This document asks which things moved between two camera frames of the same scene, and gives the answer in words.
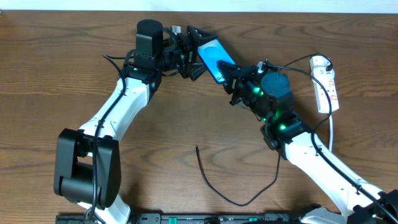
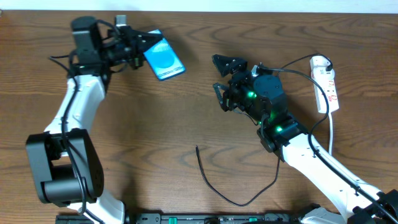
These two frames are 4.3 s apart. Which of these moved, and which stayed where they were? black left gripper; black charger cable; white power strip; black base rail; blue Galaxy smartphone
Moved: black left gripper; blue Galaxy smartphone
Stayed: black charger cable; white power strip; black base rail
